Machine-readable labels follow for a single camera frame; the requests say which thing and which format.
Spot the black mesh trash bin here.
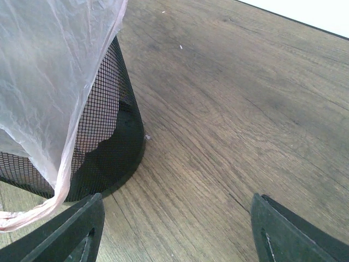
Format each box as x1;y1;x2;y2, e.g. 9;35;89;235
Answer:
1;36;145;202

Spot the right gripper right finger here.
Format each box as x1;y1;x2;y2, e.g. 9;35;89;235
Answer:
250;193;348;261

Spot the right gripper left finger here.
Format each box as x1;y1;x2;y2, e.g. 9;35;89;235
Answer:
1;193;105;261

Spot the pink plastic trash bag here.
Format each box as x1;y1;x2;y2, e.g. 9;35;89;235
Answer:
1;1;127;232

